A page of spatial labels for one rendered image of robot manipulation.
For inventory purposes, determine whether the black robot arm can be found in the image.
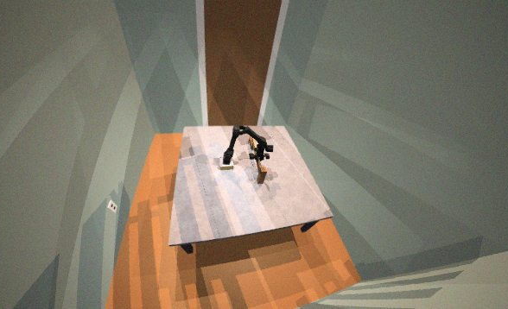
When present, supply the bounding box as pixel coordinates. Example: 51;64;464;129
223;125;274;165

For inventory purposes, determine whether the long wooden rail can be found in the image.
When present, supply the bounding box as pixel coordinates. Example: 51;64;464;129
251;138;261;171

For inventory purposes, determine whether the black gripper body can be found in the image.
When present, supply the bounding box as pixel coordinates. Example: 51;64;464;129
249;151;270;160

